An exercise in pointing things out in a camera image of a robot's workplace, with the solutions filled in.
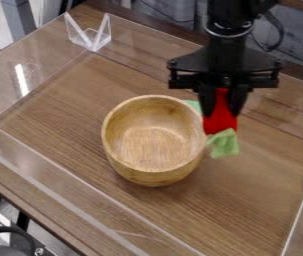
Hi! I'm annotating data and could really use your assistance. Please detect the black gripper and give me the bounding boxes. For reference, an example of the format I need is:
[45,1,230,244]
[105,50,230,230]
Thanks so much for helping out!
[167,21,283,117]

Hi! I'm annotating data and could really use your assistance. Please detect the red plush fruit green leaf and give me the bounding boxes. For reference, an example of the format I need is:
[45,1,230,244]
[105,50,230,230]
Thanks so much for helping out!
[203,88,239,159]

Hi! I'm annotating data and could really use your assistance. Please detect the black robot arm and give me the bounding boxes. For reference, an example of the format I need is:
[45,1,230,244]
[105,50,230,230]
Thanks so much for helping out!
[167,0,283,117]

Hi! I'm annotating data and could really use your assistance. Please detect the green sponge block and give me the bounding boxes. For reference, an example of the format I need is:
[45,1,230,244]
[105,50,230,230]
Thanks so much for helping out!
[184,100,202,115]

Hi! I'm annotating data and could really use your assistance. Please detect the wooden bowl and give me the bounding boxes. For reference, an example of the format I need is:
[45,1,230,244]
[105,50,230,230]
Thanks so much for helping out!
[101,95,206,187]

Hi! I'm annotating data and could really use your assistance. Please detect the black metal device base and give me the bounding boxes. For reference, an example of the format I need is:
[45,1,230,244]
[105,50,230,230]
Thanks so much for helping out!
[9,225,57,256]

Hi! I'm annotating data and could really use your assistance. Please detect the clear acrylic corner bracket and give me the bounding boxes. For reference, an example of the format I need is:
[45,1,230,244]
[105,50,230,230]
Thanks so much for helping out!
[64,12,112,52]

